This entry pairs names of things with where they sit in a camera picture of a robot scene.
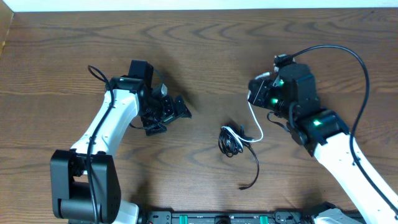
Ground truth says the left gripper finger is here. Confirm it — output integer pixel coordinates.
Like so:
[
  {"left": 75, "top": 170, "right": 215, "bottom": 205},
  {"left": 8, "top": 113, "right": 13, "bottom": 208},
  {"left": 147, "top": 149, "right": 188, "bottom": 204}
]
[
  {"left": 145, "top": 124, "right": 167, "bottom": 136},
  {"left": 174, "top": 95, "right": 192, "bottom": 119}
]

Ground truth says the short black cable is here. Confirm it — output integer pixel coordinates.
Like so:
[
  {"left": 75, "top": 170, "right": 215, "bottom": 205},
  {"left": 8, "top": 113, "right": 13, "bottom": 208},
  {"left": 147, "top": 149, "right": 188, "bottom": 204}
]
[{"left": 218, "top": 126, "right": 245, "bottom": 158}]

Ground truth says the long black cable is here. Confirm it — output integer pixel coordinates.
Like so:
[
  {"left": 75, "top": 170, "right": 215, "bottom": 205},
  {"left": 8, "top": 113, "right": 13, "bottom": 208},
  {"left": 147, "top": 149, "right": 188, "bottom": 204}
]
[{"left": 217, "top": 124, "right": 261, "bottom": 191}]

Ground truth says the white usb cable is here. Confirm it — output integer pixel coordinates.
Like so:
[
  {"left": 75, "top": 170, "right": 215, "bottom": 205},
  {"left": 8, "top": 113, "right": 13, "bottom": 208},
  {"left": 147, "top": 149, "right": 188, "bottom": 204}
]
[{"left": 221, "top": 70, "right": 272, "bottom": 144}]

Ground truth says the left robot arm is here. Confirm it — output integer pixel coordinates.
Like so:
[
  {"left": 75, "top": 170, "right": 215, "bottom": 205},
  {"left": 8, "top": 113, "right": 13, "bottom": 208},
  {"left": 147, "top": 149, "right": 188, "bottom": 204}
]
[{"left": 50, "top": 60, "right": 192, "bottom": 223}]

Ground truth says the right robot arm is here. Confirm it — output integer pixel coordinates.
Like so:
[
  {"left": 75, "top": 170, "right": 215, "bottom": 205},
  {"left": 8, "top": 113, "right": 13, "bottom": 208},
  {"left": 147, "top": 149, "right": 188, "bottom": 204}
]
[{"left": 248, "top": 63, "right": 397, "bottom": 223}]

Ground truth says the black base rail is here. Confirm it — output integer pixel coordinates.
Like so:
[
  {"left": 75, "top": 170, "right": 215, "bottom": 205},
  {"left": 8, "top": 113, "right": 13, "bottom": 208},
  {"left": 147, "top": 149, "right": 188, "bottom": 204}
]
[{"left": 137, "top": 211, "right": 312, "bottom": 224}]

